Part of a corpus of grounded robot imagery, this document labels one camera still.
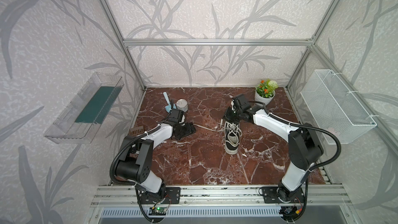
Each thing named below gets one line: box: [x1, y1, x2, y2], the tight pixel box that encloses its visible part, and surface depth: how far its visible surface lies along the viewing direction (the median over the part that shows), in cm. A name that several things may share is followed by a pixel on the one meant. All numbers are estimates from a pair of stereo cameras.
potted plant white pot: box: [254, 78, 279, 106], surface depth 101 cm
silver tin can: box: [175, 98, 189, 113], surface depth 107 cm
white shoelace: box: [193, 118, 243, 137], surface depth 96 cm
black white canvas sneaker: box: [223, 116, 243, 156], surface depth 88 cm
